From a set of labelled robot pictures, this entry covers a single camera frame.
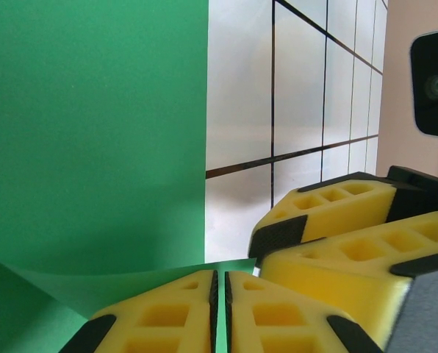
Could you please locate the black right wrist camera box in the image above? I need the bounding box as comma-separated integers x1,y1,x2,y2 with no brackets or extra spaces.
409,26,438,141

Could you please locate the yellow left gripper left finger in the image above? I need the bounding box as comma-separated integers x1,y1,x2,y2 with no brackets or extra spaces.
59,270,220,353

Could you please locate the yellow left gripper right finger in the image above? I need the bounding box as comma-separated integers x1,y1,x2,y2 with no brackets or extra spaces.
224,271,386,353

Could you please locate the green paper sheet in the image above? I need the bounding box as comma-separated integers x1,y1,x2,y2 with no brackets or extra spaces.
0,0,259,353

